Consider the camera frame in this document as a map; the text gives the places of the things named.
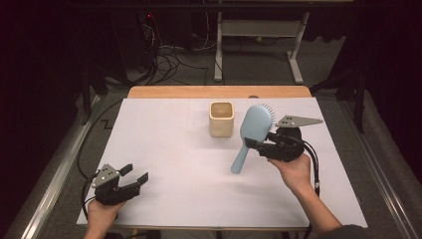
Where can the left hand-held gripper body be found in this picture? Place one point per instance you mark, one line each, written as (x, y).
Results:
(109, 192)

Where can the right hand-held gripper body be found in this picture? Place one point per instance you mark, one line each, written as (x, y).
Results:
(285, 146)

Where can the light blue hairbrush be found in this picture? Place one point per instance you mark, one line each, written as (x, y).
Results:
(255, 122)

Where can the beige square cup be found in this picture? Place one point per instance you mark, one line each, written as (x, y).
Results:
(221, 127)

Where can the person's left hand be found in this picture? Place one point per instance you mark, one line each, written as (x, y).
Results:
(101, 215)

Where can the person's right hand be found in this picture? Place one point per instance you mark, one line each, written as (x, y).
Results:
(298, 176)

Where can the white table mat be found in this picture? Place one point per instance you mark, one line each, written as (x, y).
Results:
(166, 149)

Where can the black metal stand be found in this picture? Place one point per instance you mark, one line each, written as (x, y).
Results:
(87, 99)
(360, 99)

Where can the small yellow ball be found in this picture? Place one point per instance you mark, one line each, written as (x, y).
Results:
(258, 39)

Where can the black equipment box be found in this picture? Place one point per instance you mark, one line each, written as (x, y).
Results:
(132, 40)

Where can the aluminium floor rail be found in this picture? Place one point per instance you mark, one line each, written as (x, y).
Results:
(381, 179)
(53, 186)

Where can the white metal desk frame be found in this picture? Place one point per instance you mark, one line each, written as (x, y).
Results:
(258, 28)

